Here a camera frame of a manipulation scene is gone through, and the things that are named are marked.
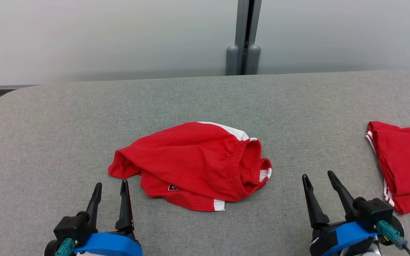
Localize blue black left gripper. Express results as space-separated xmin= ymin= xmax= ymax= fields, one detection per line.
xmin=73 ymin=179 xmax=143 ymax=256

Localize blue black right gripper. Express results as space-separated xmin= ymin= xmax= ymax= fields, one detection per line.
xmin=301 ymin=170 xmax=380 ymax=256

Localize red white-striped shorts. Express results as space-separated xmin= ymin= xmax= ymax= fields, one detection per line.
xmin=365 ymin=121 xmax=410 ymax=216
xmin=107 ymin=122 xmax=273 ymax=213

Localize grey fabric sofa cushion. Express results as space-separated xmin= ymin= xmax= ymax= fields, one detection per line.
xmin=0 ymin=70 xmax=410 ymax=256

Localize black right cable teal plug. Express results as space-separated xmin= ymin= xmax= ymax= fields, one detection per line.
xmin=376 ymin=219 xmax=410 ymax=256

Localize grey rounded post cap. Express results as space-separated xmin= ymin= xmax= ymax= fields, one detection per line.
xmin=246 ymin=44 xmax=262 ymax=75
xmin=225 ymin=44 xmax=240 ymax=76

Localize grey wall base rail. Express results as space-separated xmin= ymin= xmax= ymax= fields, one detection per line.
xmin=0 ymin=84 xmax=40 ymax=92

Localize grey metal partition frame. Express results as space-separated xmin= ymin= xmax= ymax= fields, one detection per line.
xmin=235 ymin=0 xmax=263 ymax=75

